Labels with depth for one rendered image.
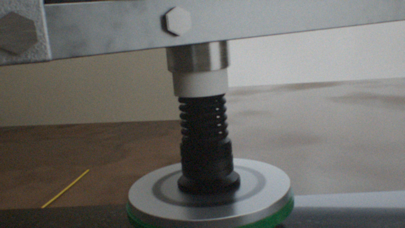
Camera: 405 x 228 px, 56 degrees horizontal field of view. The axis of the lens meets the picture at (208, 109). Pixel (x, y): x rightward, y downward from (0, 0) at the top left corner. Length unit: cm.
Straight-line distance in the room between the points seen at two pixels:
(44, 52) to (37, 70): 611
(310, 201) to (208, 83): 25
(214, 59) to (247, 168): 19
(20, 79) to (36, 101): 43
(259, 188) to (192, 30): 21
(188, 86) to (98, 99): 556
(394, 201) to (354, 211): 7
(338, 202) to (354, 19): 26
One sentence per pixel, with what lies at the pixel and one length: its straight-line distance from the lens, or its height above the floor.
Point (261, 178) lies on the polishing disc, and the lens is 52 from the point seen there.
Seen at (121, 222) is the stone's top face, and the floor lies 85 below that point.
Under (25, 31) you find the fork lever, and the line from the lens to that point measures 34.
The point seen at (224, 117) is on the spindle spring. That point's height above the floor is 100.
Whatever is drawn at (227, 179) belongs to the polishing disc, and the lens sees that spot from 50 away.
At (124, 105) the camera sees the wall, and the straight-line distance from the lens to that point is 584.
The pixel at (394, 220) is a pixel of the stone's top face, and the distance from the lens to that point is 55.
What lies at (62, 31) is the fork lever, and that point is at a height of 111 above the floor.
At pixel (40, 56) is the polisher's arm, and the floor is 109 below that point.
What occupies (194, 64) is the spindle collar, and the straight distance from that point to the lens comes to 44.
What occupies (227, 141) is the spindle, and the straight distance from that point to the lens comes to 49.
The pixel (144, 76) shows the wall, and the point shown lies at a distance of 565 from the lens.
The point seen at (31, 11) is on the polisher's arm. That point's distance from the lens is 35.
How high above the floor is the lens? 109
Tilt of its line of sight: 10 degrees down
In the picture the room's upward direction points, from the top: 5 degrees counter-clockwise
